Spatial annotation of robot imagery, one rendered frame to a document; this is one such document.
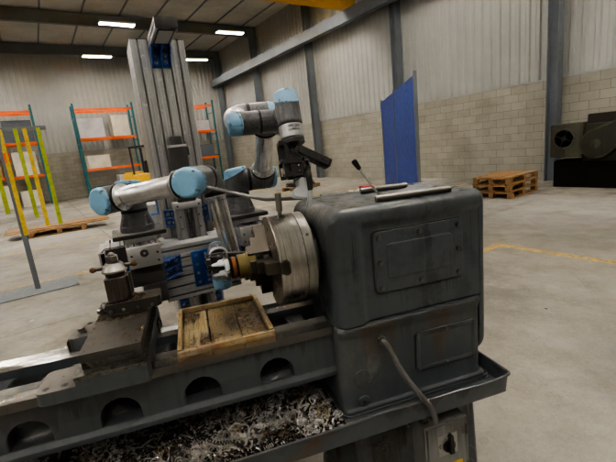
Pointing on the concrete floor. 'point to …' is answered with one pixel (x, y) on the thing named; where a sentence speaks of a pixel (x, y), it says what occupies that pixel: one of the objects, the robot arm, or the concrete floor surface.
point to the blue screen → (401, 134)
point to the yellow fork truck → (137, 171)
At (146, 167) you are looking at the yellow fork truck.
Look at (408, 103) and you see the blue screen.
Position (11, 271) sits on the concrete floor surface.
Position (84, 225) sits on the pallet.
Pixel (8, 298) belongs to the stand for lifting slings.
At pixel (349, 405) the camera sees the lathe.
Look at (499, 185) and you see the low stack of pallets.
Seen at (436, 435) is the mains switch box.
